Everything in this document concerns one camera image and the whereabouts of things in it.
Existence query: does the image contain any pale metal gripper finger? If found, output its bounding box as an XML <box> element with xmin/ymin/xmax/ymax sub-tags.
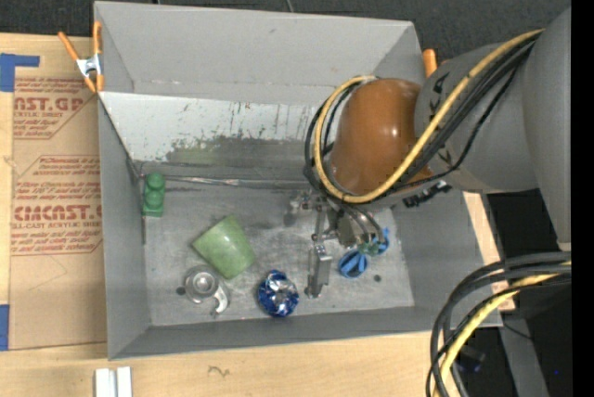
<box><xmin>304</xmin><ymin>245</ymin><xmax>334</xmax><ymax>300</ymax></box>
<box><xmin>282</xmin><ymin>194</ymin><xmax>307</xmax><ymax>227</ymax></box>

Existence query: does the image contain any blue and silver foil ball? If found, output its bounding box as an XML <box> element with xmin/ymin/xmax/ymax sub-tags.
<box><xmin>257</xmin><ymin>269</ymin><xmax>301</xmax><ymax>319</ymax></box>

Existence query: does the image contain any pale green cup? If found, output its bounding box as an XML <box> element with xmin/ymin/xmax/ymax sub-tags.
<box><xmin>190</xmin><ymin>213</ymin><xmax>258</xmax><ymax>281</ymax></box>

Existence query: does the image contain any green toy brick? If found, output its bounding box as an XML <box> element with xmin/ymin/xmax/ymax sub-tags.
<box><xmin>141</xmin><ymin>172</ymin><xmax>167</xmax><ymax>218</ymax></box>

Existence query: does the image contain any grey metal bin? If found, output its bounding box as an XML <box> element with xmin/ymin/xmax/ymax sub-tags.
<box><xmin>92</xmin><ymin>0</ymin><xmax>505</xmax><ymax>362</ymax></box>

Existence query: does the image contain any brown cardboard board red print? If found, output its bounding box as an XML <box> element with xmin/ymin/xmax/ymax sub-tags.
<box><xmin>0</xmin><ymin>32</ymin><xmax>109</xmax><ymax>352</ymax></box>

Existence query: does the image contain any black cylinder on white bracket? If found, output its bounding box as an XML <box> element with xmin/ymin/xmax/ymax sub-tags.
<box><xmin>401</xmin><ymin>181</ymin><xmax>454</xmax><ymax>210</ymax></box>

